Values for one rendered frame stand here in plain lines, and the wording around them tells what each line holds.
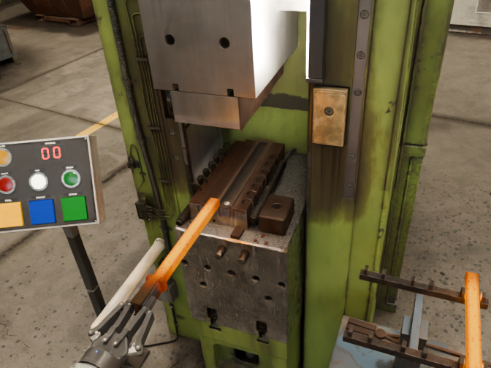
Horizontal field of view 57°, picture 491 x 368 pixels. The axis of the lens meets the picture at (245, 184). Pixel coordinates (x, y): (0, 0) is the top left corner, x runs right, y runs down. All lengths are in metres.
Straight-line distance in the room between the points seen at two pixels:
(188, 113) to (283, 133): 0.58
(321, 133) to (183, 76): 0.42
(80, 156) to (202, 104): 0.46
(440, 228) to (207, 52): 2.13
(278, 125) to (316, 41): 0.63
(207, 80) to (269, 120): 0.60
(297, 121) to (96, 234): 1.73
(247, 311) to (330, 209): 0.47
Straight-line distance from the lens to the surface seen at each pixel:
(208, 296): 1.65
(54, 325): 2.60
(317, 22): 1.17
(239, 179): 1.53
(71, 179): 1.50
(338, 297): 1.74
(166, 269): 1.12
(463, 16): 6.48
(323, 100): 1.26
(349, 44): 1.21
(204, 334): 1.85
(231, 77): 1.17
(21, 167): 1.56
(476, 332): 1.20
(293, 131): 1.74
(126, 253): 2.83
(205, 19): 1.15
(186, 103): 1.26
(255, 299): 1.56
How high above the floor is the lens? 1.85
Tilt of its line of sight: 35 degrees down
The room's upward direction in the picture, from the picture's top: 4 degrees counter-clockwise
